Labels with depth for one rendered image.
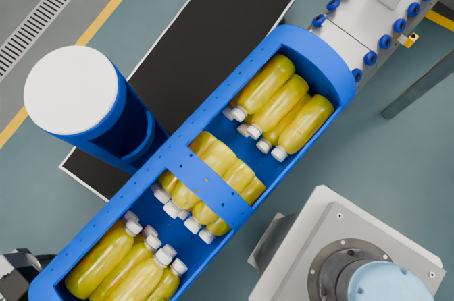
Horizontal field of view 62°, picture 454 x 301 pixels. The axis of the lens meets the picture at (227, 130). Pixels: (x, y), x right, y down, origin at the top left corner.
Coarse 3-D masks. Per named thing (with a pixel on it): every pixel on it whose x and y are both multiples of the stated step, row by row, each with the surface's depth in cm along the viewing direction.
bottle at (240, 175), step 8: (240, 160) 92; (232, 168) 91; (240, 168) 91; (248, 168) 91; (224, 176) 91; (232, 176) 91; (240, 176) 91; (248, 176) 91; (232, 184) 90; (240, 184) 91; (248, 184) 93; (240, 192) 92; (200, 208) 89; (208, 208) 89; (192, 216) 91; (200, 216) 89; (208, 216) 89; (216, 216) 90; (200, 224) 91; (208, 224) 91
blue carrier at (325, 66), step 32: (288, 32) 93; (256, 64) 91; (320, 64) 88; (224, 96) 90; (352, 96) 96; (192, 128) 88; (224, 128) 111; (320, 128) 95; (160, 160) 87; (192, 160) 84; (256, 160) 110; (288, 160) 103; (128, 192) 86; (224, 192) 83; (96, 224) 85; (160, 224) 107; (64, 256) 83; (192, 256) 101; (32, 288) 82; (64, 288) 95
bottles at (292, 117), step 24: (288, 96) 100; (264, 120) 99; (288, 120) 105; (312, 120) 99; (264, 144) 105; (288, 144) 98; (144, 240) 95; (120, 264) 92; (168, 264) 99; (168, 288) 91
